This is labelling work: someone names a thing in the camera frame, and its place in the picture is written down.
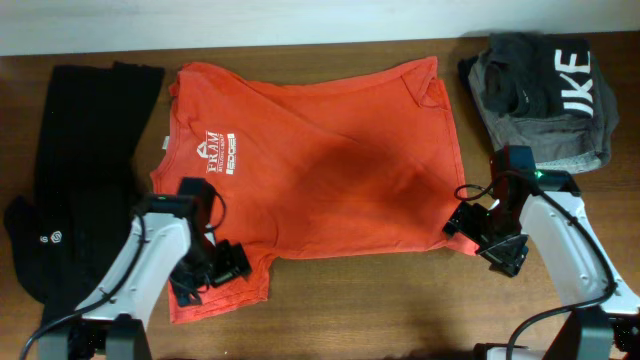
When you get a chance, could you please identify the red t-shirt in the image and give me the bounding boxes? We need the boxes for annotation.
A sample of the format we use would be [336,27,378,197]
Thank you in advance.
[151,56,475,324]

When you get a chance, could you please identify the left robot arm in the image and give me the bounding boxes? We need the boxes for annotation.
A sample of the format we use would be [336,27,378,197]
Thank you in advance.
[20,177,252,359]

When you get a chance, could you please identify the grey folded garment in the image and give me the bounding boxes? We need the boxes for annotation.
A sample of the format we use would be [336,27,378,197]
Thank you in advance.
[458,56,620,174]

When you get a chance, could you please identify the black folded shirt white letters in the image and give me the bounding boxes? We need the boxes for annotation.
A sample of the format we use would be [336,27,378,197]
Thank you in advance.
[458,32,595,119]

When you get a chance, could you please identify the black garment on left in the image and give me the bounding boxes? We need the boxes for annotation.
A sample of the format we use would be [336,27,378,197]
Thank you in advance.
[4,62,165,323]

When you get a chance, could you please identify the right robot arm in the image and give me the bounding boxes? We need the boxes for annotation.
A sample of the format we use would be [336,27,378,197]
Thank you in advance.
[443,145,639,359]

